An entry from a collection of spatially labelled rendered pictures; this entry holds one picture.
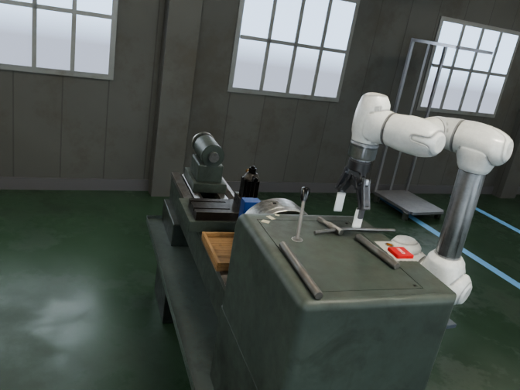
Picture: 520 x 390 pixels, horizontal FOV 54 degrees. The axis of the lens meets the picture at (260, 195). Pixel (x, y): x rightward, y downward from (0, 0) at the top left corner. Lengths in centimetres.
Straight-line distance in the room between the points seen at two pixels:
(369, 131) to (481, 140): 56
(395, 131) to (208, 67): 379
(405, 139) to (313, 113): 427
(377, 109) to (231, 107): 383
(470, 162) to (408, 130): 56
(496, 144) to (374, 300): 88
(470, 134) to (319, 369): 107
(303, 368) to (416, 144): 70
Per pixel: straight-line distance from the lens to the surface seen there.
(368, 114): 159
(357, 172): 166
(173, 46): 488
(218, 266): 212
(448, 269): 219
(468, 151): 204
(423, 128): 152
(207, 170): 296
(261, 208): 189
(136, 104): 508
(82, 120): 505
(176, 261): 286
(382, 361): 150
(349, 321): 135
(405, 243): 228
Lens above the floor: 189
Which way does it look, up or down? 20 degrees down
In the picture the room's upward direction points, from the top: 10 degrees clockwise
